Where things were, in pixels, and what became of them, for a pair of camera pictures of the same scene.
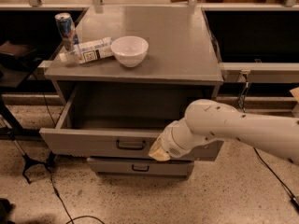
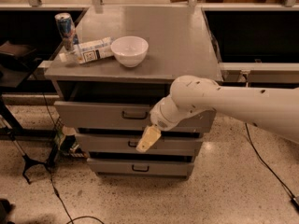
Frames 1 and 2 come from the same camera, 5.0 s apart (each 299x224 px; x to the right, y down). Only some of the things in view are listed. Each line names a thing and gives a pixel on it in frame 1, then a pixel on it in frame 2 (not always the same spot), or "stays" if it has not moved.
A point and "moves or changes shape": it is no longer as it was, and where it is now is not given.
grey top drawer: x=121 y=119 moves or changes shape
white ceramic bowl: x=130 y=51 stays
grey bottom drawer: x=140 y=167 stays
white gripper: x=170 y=142 -> x=160 y=118
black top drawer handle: x=129 y=147 -> x=135 y=118
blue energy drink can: x=66 y=30 stays
